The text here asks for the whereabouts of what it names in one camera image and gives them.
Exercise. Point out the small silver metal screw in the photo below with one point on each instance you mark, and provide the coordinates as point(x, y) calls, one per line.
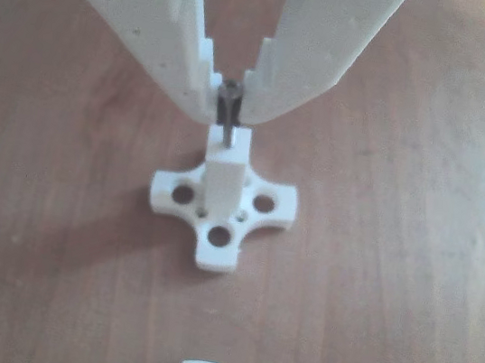
point(230, 111)

